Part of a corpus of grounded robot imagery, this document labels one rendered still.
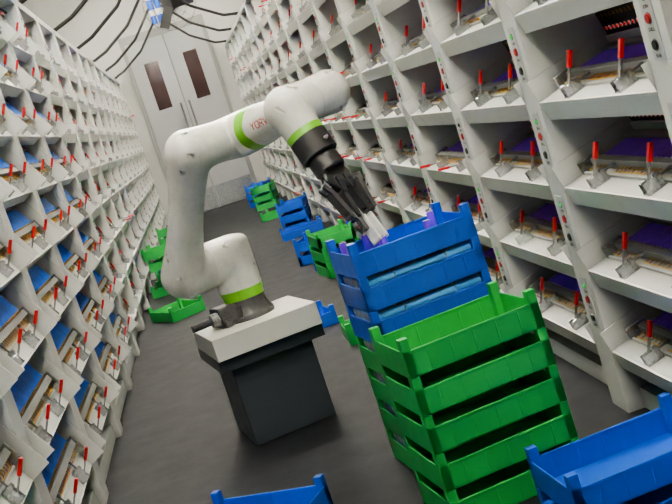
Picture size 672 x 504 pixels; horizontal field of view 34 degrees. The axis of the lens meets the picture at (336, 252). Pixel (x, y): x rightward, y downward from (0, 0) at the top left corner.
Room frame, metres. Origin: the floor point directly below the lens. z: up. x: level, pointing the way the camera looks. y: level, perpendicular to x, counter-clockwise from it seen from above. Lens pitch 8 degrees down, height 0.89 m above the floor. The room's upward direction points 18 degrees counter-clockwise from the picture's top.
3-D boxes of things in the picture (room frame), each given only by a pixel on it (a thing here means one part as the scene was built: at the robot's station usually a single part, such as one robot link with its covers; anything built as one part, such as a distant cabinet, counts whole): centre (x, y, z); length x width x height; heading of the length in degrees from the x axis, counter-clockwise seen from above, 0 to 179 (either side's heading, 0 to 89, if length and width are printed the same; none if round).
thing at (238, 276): (3.17, 0.31, 0.49); 0.16 x 0.13 x 0.19; 126
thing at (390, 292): (2.52, -0.15, 0.44); 0.30 x 0.20 x 0.08; 104
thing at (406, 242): (2.52, -0.15, 0.52); 0.30 x 0.20 x 0.08; 104
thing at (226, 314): (3.15, 0.35, 0.37); 0.26 x 0.15 x 0.06; 116
